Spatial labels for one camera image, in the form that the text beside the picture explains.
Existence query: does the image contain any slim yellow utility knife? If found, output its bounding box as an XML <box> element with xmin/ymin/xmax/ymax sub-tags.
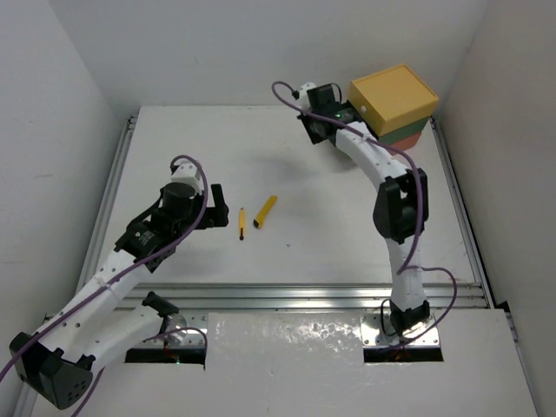
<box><xmin>238</xmin><ymin>208</ymin><xmax>246</xmax><ymax>241</ymax></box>

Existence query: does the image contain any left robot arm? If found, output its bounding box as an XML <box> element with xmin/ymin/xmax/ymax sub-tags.
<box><xmin>9</xmin><ymin>182</ymin><xmax>229</xmax><ymax>410</ymax></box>

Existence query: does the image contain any yellow drawer box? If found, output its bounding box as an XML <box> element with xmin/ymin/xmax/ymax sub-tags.
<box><xmin>347</xmin><ymin>64</ymin><xmax>439</xmax><ymax>136</ymax></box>

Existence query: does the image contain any aluminium right rail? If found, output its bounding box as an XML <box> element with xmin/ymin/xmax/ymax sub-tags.
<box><xmin>430</xmin><ymin>117</ymin><xmax>495</xmax><ymax>308</ymax></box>

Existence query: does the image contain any red drawer box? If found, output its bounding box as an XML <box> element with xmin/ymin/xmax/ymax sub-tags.
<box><xmin>392</xmin><ymin>131</ymin><xmax>422</xmax><ymax>151</ymax></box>

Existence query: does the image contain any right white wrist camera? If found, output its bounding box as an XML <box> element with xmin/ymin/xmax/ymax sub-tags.
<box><xmin>292</xmin><ymin>83</ymin><xmax>316</xmax><ymax>109</ymax></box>

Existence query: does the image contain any aluminium front rail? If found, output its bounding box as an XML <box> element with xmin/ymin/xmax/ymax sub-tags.
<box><xmin>121</xmin><ymin>281</ymin><xmax>483</xmax><ymax>312</ymax></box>

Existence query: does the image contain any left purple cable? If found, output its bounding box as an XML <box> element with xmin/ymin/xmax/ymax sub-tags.
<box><xmin>0</xmin><ymin>154</ymin><xmax>209</xmax><ymax>417</ymax></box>

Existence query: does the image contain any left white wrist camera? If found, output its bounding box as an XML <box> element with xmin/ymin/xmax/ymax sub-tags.
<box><xmin>170</xmin><ymin>158</ymin><xmax>202</xmax><ymax>194</ymax></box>

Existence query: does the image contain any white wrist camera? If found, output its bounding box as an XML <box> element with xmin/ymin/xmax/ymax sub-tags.
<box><xmin>170</xmin><ymin>158</ymin><xmax>202</xmax><ymax>194</ymax></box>
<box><xmin>292</xmin><ymin>83</ymin><xmax>316</xmax><ymax>109</ymax></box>

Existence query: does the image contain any wide yellow utility knife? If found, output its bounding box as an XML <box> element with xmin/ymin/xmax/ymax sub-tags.
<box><xmin>253</xmin><ymin>195</ymin><xmax>277</xmax><ymax>229</ymax></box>

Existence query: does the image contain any aluminium left rail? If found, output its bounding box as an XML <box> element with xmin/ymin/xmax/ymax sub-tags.
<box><xmin>78</xmin><ymin>114</ymin><xmax>138</xmax><ymax>286</ymax></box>

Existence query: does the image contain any green drawer box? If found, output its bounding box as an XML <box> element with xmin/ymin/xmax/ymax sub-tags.
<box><xmin>378</xmin><ymin>116</ymin><xmax>429</xmax><ymax>145</ymax></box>

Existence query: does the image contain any aluminium rail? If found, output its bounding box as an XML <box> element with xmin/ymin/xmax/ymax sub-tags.
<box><xmin>78</xmin><ymin>114</ymin><xmax>138</xmax><ymax>286</ymax></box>
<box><xmin>121</xmin><ymin>281</ymin><xmax>483</xmax><ymax>312</ymax></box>
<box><xmin>430</xmin><ymin>117</ymin><xmax>495</xmax><ymax>308</ymax></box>

